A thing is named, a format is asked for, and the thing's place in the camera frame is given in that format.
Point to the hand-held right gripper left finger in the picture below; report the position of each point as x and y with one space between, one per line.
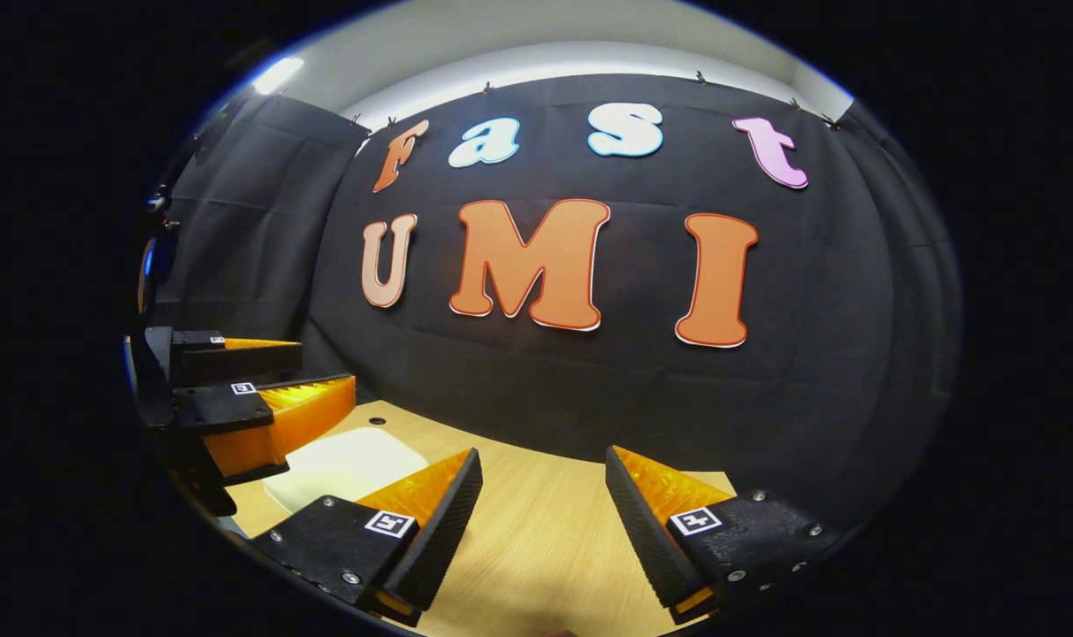
434 531

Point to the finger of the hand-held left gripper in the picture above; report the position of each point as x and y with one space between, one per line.
235 363
222 409

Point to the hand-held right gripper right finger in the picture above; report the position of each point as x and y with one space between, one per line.
647 531

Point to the black backdrop cloth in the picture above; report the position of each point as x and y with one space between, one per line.
545 380

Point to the ceiling light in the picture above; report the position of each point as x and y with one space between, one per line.
278 75

